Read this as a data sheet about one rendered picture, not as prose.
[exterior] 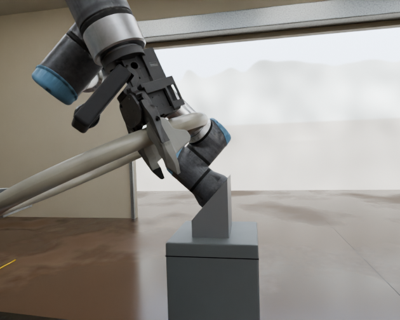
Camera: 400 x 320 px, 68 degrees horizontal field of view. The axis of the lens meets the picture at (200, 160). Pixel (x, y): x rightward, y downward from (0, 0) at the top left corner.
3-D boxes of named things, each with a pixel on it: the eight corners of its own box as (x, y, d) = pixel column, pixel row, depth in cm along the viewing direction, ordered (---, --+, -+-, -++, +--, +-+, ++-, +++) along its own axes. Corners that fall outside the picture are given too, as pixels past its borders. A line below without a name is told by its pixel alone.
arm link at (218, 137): (202, 157, 158) (81, 52, 116) (224, 131, 158) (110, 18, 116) (216, 167, 145) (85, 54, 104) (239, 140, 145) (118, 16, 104)
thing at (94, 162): (-87, 249, 42) (-97, 230, 42) (55, 196, 91) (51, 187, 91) (226, 109, 45) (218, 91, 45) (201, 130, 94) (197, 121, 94)
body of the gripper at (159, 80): (188, 107, 49) (157, 39, 49) (143, 123, 45) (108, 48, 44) (167, 120, 56) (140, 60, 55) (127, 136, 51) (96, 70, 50)
